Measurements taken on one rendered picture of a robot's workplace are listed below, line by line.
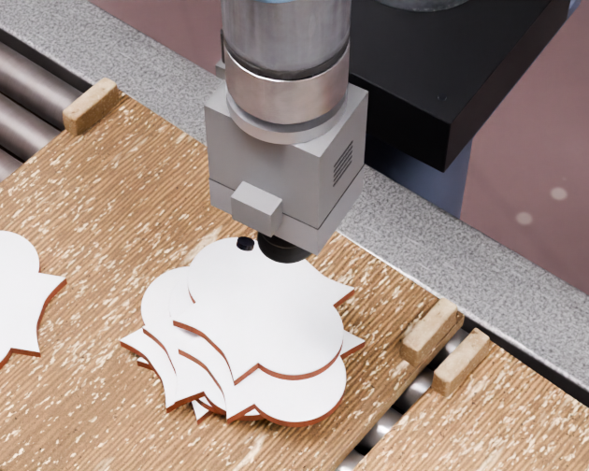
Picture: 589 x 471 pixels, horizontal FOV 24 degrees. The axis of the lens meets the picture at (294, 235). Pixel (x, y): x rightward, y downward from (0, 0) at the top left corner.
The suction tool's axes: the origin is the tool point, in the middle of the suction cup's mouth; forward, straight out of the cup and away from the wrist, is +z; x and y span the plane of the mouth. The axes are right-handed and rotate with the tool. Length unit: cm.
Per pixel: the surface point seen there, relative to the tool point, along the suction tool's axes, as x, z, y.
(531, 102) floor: 119, 112, -18
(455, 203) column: 47, 52, -4
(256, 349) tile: -2.2, 13.2, -1.5
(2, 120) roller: 10.9, 20.3, -38.2
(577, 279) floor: 87, 112, 5
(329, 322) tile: 2.8, 13.2, 2.2
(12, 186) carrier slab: 3.9, 18.5, -31.3
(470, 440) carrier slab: 1.7, 18.5, 15.8
